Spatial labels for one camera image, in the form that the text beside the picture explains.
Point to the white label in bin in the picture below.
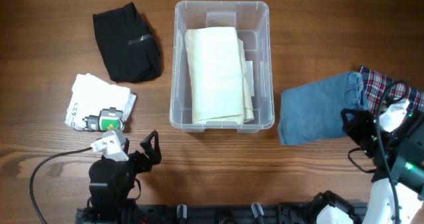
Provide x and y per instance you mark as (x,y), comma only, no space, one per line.
(250,77)

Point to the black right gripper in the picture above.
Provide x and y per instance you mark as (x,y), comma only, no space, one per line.
(363,118)

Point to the clear plastic storage bin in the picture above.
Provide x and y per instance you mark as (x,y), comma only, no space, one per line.
(252,22)

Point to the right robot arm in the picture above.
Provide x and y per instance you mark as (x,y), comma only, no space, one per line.
(397,179)

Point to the blue jeans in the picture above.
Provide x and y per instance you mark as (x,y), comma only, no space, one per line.
(312,112)

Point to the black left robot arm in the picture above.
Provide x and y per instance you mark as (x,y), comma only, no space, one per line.
(114,176)

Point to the black folded garment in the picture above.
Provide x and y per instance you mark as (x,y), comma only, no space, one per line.
(127,45)

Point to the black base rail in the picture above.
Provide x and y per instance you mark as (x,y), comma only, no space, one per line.
(253,213)

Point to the red blue plaid shirt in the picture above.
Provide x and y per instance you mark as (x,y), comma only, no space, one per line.
(375,83)

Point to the cream cloth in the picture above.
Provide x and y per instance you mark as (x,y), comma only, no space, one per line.
(217,70)

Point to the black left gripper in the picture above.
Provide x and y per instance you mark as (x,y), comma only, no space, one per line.
(154,155)

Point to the white printed folded t-shirt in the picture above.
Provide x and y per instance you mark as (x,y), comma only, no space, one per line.
(97,105)

